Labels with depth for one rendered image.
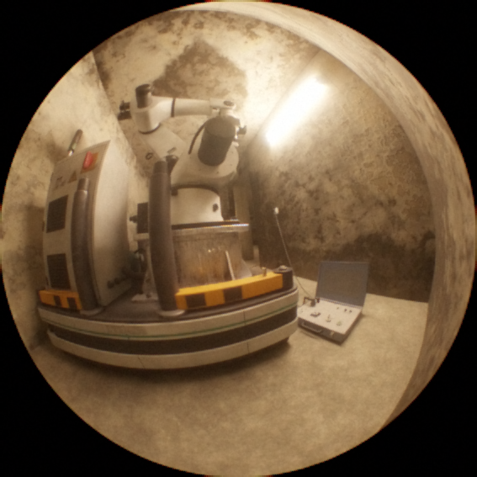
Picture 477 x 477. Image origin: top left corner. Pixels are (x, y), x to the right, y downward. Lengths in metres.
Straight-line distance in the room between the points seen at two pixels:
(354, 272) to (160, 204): 1.03
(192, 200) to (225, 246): 0.27
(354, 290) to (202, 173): 1.09
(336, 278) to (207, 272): 0.81
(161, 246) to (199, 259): 0.26
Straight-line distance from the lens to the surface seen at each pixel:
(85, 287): 0.60
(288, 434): 0.54
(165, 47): 2.05
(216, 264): 0.64
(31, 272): 1.36
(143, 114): 1.25
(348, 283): 1.00
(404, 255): 1.17
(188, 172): 0.74
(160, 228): 0.42
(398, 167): 1.19
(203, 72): 2.11
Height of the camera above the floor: 0.53
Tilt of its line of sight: 1 degrees up
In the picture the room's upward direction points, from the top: 6 degrees counter-clockwise
